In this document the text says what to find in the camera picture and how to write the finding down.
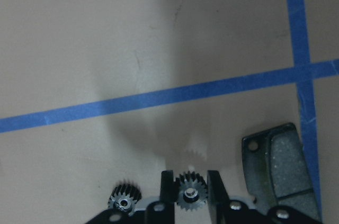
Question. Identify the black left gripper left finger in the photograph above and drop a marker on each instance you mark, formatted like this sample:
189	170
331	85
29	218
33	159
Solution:
168	189

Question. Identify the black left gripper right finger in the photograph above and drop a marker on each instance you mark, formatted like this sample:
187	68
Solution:
218	198

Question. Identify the small black bearing gear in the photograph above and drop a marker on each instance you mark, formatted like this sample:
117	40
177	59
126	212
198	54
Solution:
124	197

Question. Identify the black brake pad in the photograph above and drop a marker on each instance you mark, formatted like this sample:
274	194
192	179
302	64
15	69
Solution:
276	172

